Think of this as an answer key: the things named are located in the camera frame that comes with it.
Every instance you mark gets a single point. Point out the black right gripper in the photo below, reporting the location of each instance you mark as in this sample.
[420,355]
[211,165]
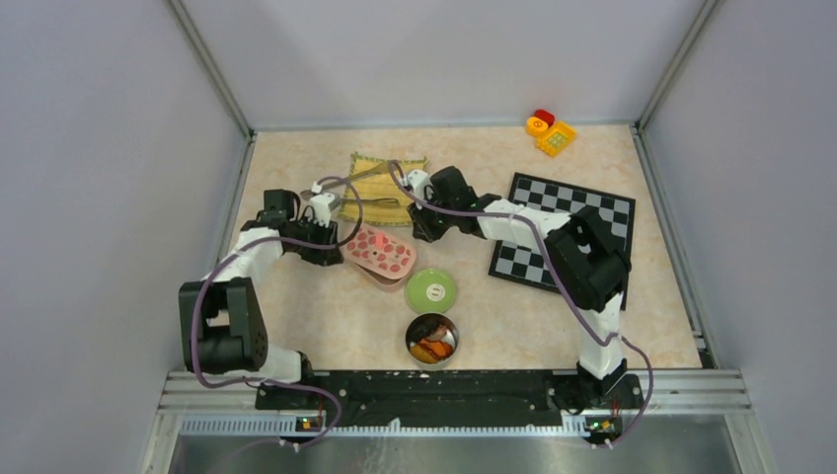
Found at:
[421,229]

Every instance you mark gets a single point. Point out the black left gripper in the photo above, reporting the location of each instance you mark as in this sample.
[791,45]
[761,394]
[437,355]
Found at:
[323,256]

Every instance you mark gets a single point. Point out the silver metal tongs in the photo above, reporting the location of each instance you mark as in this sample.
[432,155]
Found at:
[351,183]

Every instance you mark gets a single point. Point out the pink lunch box lid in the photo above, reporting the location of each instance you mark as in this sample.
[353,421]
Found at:
[381,253]

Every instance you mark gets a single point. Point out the green round lid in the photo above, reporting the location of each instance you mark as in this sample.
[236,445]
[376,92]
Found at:
[431,291]

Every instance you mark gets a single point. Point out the pink lunch box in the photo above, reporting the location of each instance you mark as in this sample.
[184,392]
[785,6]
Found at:
[385,279]

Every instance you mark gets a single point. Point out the dark seaweed roll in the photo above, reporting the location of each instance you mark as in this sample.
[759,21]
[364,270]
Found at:
[428,323]

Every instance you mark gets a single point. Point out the brown meat piece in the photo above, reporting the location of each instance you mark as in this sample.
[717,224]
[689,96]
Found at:
[440,333]

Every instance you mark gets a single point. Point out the round steel container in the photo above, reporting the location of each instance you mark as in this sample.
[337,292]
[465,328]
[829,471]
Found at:
[411,339]

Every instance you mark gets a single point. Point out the orange chicken drumstick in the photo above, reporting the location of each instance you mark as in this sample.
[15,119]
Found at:
[441,349]

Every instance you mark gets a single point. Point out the orange fried food piece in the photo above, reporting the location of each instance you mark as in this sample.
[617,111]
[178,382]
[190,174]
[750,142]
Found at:
[423,355]

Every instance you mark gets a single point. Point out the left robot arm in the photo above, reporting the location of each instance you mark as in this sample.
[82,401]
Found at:
[222,324]

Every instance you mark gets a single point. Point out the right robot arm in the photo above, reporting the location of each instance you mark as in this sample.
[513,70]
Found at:
[601,360]

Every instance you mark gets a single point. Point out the bamboo mat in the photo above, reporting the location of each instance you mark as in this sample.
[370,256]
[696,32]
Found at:
[382,186]

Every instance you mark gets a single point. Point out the checkerboard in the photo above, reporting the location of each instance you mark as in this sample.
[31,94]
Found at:
[592,256]

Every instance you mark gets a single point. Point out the orange round toy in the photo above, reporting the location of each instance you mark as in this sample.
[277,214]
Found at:
[536,127]

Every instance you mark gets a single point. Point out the yellow toy block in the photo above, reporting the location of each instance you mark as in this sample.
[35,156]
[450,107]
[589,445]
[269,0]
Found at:
[556,138]

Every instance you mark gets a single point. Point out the red toy block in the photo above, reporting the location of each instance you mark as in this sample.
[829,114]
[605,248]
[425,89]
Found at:
[546,117]

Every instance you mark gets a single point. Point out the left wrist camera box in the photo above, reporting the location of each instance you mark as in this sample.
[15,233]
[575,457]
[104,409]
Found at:
[323,206]

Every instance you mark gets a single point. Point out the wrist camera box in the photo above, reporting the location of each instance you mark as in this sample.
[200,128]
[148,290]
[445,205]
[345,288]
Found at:
[323,206]
[415,182]

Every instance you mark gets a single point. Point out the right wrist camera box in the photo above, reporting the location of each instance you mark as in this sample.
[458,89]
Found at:
[415,182]

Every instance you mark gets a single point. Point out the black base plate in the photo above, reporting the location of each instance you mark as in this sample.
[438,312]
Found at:
[469,398]

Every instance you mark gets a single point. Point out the aluminium frame rail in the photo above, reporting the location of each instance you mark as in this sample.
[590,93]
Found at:
[680,398]

